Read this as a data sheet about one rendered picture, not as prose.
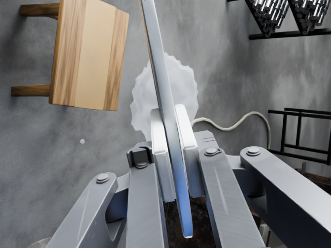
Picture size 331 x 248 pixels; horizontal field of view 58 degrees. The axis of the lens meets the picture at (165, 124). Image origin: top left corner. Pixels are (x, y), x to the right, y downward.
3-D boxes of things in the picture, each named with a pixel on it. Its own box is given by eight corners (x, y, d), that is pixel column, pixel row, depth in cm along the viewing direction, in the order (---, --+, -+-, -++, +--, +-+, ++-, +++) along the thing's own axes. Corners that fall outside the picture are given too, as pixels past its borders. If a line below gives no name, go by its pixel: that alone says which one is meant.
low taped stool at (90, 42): (19, 2, 108) (65, -15, 85) (79, 22, 125) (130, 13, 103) (9, 97, 109) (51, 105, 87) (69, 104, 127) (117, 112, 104)
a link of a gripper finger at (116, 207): (163, 213, 14) (98, 225, 14) (158, 161, 18) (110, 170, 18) (157, 185, 13) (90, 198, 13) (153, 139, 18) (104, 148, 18)
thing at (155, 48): (114, -137, 25) (123, -139, 25) (150, 65, 51) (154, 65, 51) (182, 219, 13) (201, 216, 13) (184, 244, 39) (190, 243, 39)
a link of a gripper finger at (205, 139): (204, 176, 13) (272, 165, 13) (190, 132, 18) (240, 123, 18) (208, 204, 14) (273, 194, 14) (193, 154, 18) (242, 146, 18)
